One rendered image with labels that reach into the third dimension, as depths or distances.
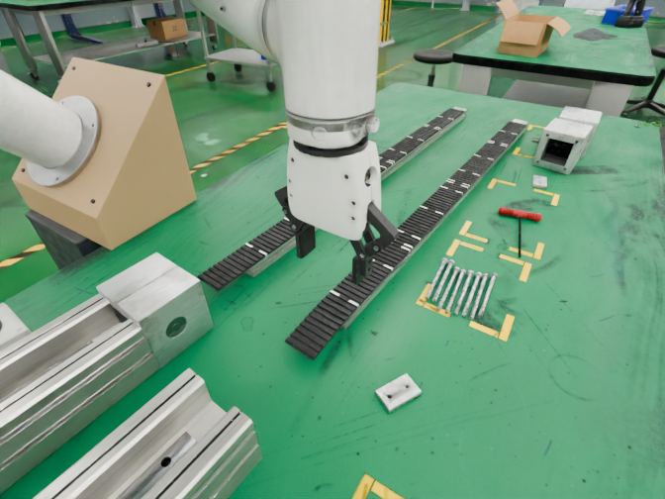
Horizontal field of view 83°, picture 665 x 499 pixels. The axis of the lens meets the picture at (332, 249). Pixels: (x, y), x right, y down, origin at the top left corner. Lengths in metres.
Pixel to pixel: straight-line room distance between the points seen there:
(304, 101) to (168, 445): 0.36
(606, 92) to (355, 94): 2.10
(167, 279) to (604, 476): 0.56
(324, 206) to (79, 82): 0.69
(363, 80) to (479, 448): 0.41
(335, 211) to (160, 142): 0.50
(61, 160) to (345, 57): 0.65
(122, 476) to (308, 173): 0.34
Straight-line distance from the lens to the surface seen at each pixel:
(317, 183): 0.39
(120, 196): 0.79
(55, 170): 0.89
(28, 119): 0.83
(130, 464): 0.45
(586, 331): 0.68
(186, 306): 0.54
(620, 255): 0.87
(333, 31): 0.32
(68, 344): 0.58
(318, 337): 0.53
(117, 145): 0.81
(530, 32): 2.37
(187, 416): 0.46
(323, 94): 0.33
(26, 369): 0.57
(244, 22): 0.41
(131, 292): 0.55
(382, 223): 0.39
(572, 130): 1.12
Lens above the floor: 1.22
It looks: 39 degrees down
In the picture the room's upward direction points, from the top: straight up
